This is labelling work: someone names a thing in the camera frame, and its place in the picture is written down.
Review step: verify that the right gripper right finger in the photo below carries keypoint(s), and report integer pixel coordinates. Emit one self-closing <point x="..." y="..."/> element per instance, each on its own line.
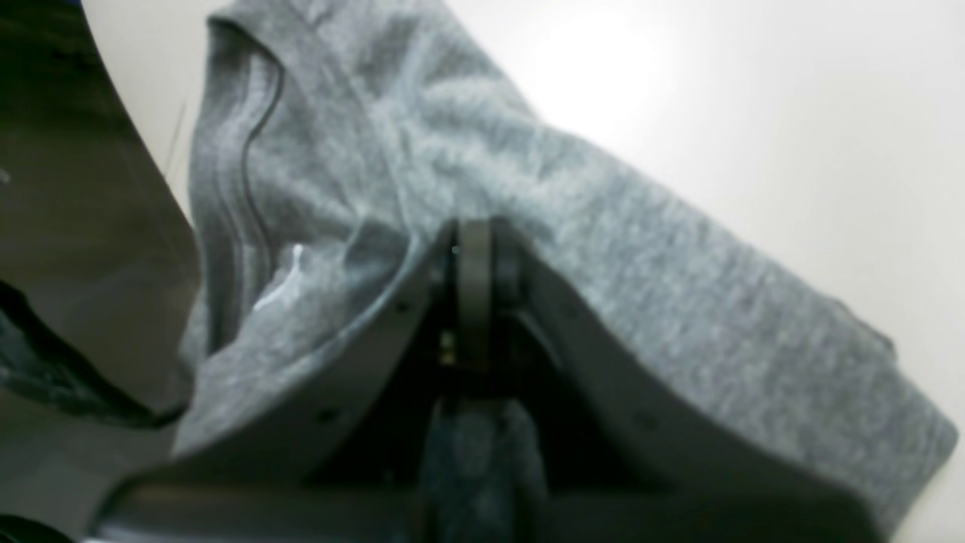
<point x="625" y="458"/>

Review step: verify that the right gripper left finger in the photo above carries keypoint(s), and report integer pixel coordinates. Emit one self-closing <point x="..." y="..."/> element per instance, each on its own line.
<point x="338" y="459"/>

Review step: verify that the grey t-shirt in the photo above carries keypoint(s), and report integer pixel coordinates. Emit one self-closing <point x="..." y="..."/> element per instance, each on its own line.
<point x="336" y="138"/>

